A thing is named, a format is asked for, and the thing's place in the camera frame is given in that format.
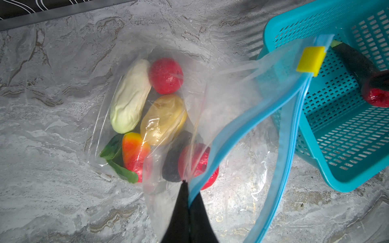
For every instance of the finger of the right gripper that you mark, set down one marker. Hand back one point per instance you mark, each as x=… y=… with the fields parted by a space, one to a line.
x=380 y=80

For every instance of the orange red toy pepper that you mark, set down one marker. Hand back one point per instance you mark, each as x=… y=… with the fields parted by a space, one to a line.
x=134 y=150

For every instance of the yellow toy potato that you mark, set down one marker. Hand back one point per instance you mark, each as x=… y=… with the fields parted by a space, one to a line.
x=164 y=120

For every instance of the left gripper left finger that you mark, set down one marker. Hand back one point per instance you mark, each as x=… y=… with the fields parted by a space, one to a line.
x=178 y=229

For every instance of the red toy tomato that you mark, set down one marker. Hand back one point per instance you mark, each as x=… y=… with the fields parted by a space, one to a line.
x=166 y=76
x=375 y=96
x=199 y=162

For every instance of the teal plastic basket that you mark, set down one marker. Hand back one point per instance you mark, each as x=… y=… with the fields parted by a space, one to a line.
x=341 y=134

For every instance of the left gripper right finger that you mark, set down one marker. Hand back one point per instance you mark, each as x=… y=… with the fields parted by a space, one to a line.
x=200 y=227

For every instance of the black toy item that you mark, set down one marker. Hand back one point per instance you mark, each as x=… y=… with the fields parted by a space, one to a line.
x=361 y=67

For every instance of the clear zip top bag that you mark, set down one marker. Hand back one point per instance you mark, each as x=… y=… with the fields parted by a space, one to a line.
x=223 y=105

